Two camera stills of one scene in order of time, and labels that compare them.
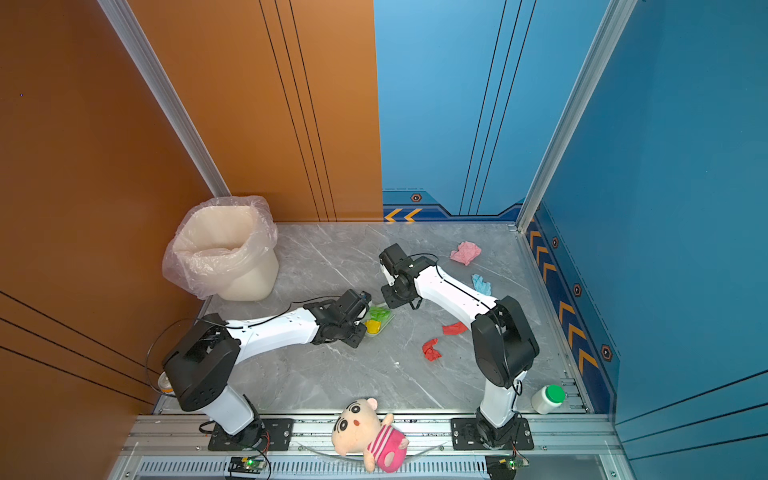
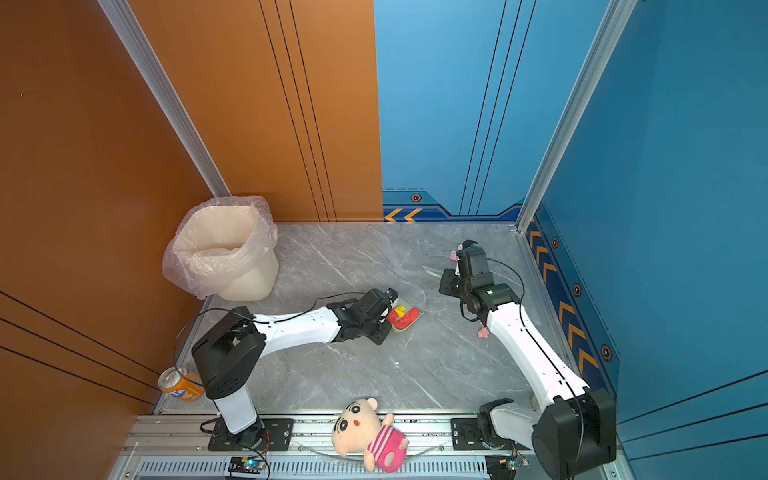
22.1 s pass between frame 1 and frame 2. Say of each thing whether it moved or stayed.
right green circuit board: stayed
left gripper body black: stayed
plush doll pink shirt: stayed
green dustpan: moved
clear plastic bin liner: stayed
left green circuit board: stayed
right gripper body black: moved
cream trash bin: stayed
